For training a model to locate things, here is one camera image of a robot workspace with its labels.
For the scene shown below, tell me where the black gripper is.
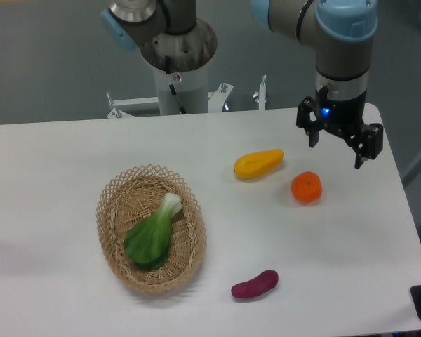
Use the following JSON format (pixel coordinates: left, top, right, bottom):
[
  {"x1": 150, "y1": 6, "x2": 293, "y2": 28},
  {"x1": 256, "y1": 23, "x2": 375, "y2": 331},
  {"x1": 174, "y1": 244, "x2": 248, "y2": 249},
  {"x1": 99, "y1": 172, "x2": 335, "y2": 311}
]
[{"x1": 296, "y1": 74, "x2": 384, "y2": 169}]

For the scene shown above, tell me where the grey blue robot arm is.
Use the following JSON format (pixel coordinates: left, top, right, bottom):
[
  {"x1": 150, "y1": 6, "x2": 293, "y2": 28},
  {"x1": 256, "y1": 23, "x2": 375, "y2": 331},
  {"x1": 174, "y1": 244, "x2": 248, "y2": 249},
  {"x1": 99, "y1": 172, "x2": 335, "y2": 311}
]
[{"x1": 100, "y1": 1, "x2": 384, "y2": 168}]

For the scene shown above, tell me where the woven wicker basket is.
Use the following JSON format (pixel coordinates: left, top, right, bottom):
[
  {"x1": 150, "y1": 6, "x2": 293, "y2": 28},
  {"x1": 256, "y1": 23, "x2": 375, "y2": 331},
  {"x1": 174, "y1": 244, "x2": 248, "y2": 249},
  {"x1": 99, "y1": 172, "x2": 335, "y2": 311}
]
[{"x1": 96, "y1": 164, "x2": 206, "y2": 294}]

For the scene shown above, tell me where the green bok choy vegetable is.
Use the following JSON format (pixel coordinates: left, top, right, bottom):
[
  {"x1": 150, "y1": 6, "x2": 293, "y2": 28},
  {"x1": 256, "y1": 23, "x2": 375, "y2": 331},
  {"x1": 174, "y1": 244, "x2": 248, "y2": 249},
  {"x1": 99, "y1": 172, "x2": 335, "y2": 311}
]
[{"x1": 123, "y1": 193, "x2": 182, "y2": 271}]

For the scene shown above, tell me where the orange tangerine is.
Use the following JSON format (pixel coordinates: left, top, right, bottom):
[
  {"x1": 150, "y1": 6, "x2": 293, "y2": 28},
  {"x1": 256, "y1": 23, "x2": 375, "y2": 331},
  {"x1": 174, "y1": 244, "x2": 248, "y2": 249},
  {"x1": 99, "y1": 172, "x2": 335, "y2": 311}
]
[{"x1": 290, "y1": 171, "x2": 323, "y2": 204}]

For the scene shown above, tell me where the yellow papaya fruit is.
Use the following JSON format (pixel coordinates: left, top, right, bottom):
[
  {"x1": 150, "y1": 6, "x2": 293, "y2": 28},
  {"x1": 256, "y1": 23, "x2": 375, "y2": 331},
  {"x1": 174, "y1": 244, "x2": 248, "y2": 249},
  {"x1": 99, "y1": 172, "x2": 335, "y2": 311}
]
[{"x1": 233, "y1": 149, "x2": 284, "y2": 180}]

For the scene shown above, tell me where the purple sweet potato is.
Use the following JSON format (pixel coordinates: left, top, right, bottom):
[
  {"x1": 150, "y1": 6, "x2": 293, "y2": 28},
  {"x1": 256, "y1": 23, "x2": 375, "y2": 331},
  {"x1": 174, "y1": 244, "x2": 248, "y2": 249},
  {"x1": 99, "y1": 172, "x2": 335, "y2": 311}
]
[{"x1": 231, "y1": 270, "x2": 279, "y2": 300}]

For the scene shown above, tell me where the white metal base frame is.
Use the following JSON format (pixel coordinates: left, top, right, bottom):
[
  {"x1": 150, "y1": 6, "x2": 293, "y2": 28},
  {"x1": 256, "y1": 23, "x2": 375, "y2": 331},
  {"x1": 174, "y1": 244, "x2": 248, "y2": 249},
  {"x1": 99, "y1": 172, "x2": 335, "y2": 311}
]
[{"x1": 105, "y1": 74, "x2": 269, "y2": 119}]

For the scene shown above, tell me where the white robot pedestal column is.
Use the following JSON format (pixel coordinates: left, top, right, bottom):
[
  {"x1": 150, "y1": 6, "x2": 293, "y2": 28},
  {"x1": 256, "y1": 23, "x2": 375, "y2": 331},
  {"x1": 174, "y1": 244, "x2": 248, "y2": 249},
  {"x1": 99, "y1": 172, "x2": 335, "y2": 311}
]
[{"x1": 152, "y1": 67, "x2": 208, "y2": 110}]

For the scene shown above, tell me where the black cable on pedestal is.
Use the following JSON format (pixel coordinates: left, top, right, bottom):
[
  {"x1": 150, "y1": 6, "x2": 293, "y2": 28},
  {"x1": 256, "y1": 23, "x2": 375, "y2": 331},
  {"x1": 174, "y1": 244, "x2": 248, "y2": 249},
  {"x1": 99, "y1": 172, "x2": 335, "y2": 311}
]
[{"x1": 164, "y1": 55, "x2": 187, "y2": 115}]

